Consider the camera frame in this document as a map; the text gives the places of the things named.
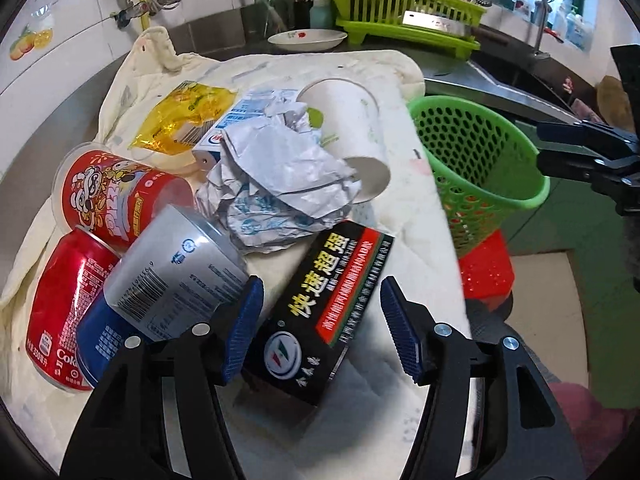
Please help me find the black utensil holder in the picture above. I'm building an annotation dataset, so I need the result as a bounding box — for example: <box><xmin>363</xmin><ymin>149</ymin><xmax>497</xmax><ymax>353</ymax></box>
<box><xmin>292</xmin><ymin>0</ymin><xmax>316</xmax><ymax>31</ymax></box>

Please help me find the yellow plastic wrapper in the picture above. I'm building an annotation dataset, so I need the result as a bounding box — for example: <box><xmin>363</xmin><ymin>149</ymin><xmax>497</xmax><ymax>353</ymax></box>
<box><xmin>127</xmin><ymin>80</ymin><xmax>241</xmax><ymax>153</ymax></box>

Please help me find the cream cloth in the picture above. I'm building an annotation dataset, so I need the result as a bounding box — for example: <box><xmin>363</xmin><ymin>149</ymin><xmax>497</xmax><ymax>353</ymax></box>
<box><xmin>0</xmin><ymin>26</ymin><xmax>473</xmax><ymax>480</ymax></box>

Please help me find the black glue box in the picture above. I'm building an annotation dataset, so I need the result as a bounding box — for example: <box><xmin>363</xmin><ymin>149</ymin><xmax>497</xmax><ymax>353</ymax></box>
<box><xmin>245</xmin><ymin>220</ymin><xmax>396</xmax><ymax>407</ymax></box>

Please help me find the blue and white milk carton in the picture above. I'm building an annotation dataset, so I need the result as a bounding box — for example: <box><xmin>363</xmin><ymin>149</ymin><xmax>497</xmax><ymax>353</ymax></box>
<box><xmin>192</xmin><ymin>87</ymin><xmax>301</xmax><ymax>171</ymax></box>

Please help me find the round beige board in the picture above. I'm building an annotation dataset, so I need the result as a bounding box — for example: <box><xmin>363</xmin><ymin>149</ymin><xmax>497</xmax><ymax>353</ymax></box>
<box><xmin>597</xmin><ymin>75</ymin><xmax>633</xmax><ymax>126</ymax></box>

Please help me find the pink cloth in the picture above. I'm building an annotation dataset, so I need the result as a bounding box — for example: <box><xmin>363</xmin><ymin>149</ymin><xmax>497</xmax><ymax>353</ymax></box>
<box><xmin>545</xmin><ymin>380</ymin><xmax>626</xmax><ymax>461</ymax></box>

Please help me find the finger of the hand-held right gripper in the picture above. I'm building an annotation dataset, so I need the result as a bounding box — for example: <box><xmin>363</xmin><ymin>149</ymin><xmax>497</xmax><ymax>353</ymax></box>
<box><xmin>536</xmin><ymin>46</ymin><xmax>640</xmax><ymax>158</ymax></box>
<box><xmin>536</xmin><ymin>150</ymin><xmax>640</xmax><ymax>196</ymax></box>

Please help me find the green glass jar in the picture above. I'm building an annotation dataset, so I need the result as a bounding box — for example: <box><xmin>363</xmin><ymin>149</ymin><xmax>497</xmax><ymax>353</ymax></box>
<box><xmin>254</xmin><ymin>0</ymin><xmax>296</xmax><ymax>36</ymax></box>

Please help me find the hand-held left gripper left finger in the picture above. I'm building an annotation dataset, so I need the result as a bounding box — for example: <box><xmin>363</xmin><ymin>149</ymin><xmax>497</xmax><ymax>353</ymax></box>
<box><xmin>60</xmin><ymin>276</ymin><xmax>264</xmax><ymax>480</ymax></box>

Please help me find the green plastic basket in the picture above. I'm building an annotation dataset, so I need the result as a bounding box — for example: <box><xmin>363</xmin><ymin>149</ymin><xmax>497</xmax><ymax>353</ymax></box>
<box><xmin>406</xmin><ymin>95</ymin><xmax>551</xmax><ymax>261</ymax></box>

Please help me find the metal wall valve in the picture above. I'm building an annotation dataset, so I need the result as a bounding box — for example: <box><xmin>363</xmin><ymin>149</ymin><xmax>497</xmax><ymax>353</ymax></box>
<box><xmin>112</xmin><ymin>0</ymin><xmax>183</xmax><ymax>28</ymax></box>

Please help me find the steel cleaver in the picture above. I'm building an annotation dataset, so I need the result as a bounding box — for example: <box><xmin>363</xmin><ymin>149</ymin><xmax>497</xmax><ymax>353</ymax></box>
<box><xmin>402</xmin><ymin>10</ymin><xmax>501</xmax><ymax>43</ymax></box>

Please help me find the silver and blue can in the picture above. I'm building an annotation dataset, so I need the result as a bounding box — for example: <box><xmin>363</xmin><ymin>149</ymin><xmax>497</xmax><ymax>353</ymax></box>
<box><xmin>76</xmin><ymin>204</ymin><xmax>251</xmax><ymax>388</ymax></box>

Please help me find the clear soap bottle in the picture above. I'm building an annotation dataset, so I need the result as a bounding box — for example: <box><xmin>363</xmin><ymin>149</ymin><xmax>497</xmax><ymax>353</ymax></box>
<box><xmin>552</xmin><ymin>5</ymin><xmax>586</xmax><ymax>51</ymax></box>

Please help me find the pale teal bottle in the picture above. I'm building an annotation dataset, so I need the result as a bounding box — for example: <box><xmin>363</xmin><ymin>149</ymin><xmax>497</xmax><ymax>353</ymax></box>
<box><xmin>310</xmin><ymin>0</ymin><xmax>335</xmax><ymax>31</ymax></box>

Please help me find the steel faucet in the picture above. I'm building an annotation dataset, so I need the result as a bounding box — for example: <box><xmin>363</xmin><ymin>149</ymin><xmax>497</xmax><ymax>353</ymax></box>
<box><xmin>522</xmin><ymin>0</ymin><xmax>551</xmax><ymax>58</ymax></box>

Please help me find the steel sink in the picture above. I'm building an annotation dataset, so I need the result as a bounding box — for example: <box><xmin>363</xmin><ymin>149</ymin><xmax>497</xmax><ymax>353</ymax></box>
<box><xmin>470</xmin><ymin>45</ymin><xmax>601</xmax><ymax>116</ymax></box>

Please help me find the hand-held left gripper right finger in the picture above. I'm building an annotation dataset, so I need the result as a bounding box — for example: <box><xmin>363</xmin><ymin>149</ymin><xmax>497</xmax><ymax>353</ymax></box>
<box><xmin>380</xmin><ymin>276</ymin><xmax>586</xmax><ymax>480</ymax></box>

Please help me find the red cola can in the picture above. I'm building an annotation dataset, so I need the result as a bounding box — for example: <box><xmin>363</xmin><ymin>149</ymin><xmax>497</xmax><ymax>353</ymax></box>
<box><xmin>25</xmin><ymin>230</ymin><xmax>121</xmax><ymax>393</ymax></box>

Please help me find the white paper cup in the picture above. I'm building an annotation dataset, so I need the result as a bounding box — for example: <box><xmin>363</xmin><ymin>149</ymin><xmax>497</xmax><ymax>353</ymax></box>
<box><xmin>296</xmin><ymin>78</ymin><xmax>392</xmax><ymax>204</ymax></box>

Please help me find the red snack cup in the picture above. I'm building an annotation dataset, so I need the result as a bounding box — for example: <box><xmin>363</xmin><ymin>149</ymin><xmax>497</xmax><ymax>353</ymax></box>
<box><xmin>51</xmin><ymin>142</ymin><xmax>196</xmax><ymax>253</ymax></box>

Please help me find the red plastic basket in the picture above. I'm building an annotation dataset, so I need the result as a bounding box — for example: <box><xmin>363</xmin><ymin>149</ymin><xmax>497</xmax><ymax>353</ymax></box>
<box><xmin>457</xmin><ymin>230</ymin><xmax>516</xmax><ymax>311</ymax></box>

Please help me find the white plate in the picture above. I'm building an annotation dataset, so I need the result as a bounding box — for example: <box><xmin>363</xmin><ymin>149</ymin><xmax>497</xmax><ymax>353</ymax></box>
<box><xmin>267</xmin><ymin>29</ymin><xmax>348</xmax><ymax>52</ymax></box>

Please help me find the green dish rack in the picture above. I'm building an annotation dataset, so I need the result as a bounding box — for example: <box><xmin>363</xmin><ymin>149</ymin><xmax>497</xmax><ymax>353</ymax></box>
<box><xmin>322</xmin><ymin>0</ymin><xmax>488</xmax><ymax>61</ymax></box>

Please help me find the crumpled printed paper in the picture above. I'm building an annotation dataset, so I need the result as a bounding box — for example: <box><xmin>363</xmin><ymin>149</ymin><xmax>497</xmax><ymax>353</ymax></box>
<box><xmin>195</xmin><ymin>100</ymin><xmax>362</xmax><ymax>256</ymax></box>

